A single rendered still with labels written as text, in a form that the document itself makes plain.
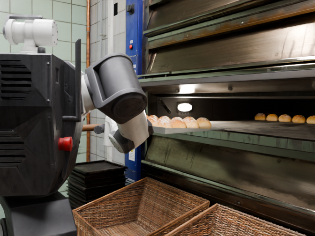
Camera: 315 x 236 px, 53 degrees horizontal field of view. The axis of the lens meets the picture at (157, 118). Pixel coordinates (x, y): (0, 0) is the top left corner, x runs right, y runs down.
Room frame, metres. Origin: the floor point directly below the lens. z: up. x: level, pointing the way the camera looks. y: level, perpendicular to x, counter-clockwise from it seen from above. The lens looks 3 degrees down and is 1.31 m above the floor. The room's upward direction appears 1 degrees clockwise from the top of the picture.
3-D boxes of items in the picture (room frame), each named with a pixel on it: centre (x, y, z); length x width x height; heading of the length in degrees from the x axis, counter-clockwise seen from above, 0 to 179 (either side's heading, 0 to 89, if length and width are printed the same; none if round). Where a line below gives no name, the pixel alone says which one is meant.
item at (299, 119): (2.16, -0.97, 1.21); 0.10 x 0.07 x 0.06; 31
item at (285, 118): (2.25, -0.91, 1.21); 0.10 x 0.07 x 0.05; 35
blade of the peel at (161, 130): (1.65, -0.02, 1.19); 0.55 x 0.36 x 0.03; 35
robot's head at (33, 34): (0.80, 0.31, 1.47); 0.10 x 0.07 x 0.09; 95
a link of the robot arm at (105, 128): (1.29, 0.19, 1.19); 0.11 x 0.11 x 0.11; 0
